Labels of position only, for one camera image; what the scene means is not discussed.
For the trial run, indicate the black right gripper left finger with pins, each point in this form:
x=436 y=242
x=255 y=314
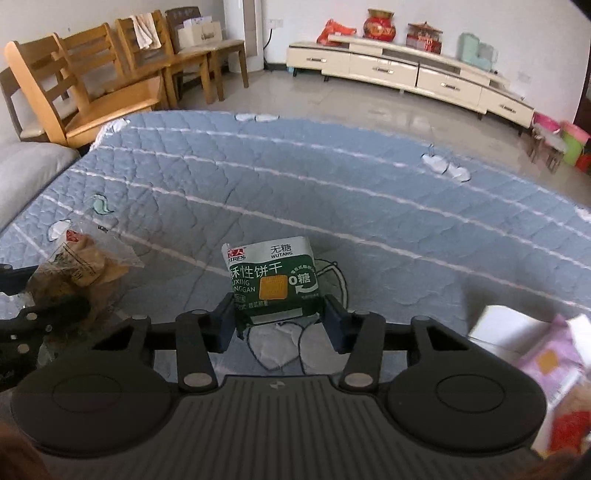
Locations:
x=209 y=331

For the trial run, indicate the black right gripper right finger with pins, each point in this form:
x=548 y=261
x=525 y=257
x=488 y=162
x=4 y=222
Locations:
x=343 y=327

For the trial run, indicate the green biscuit packet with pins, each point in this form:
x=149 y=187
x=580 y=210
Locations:
x=274 y=280

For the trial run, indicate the clear bag of brown pastries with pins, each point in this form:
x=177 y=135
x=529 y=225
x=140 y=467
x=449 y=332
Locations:
x=88 y=261

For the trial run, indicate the red rice cracker packet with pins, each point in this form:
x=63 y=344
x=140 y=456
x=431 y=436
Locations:
x=571 y=431

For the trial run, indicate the right hand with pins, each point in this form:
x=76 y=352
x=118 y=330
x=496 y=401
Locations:
x=18 y=459

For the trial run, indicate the blue quilted table cover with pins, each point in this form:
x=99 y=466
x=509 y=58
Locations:
x=204 y=204

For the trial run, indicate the pink snack packet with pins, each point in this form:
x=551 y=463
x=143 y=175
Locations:
x=561 y=358

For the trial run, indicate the small grey stool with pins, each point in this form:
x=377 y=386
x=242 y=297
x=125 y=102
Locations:
x=548 y=147

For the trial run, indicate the cream TV cabinet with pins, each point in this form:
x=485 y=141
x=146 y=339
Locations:
x=408 y=70

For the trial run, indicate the wooden chair with towel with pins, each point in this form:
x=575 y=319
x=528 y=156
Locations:
x=163 y=61

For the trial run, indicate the light wooden chair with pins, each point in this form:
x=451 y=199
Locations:
x=50 y=70

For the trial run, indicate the wooden chair with paper bag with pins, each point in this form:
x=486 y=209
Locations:
x=214 y=52

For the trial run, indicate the green plastic bucket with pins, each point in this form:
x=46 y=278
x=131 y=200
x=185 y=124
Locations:
x=575 y=139

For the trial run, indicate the pink plastic basin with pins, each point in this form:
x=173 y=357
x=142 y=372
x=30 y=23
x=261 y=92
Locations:
x=546 y=122

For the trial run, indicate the white paper bag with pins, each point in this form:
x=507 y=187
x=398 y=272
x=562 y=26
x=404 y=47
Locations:
x=199 y=31

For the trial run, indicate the mint green appliance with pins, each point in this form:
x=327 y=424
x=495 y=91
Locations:
x=473 y=51

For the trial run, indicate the red gift box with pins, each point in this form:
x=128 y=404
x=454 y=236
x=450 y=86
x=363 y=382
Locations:
x=424 y=37

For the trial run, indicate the red plastic bag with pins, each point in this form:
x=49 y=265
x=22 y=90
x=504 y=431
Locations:
x=334 y=28

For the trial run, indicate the red round jar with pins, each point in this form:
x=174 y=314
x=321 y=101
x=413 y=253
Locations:
x=379 y=25

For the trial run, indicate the white standing air conditioner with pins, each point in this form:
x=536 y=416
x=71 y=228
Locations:
x=244 y=21

